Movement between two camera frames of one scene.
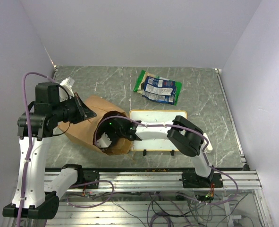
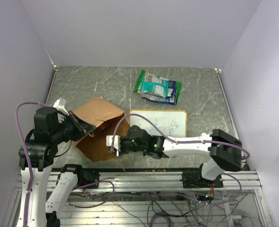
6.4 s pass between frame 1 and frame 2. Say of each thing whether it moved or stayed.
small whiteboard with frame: stayed
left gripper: moved
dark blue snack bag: stayed
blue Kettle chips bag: moved
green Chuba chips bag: stayed
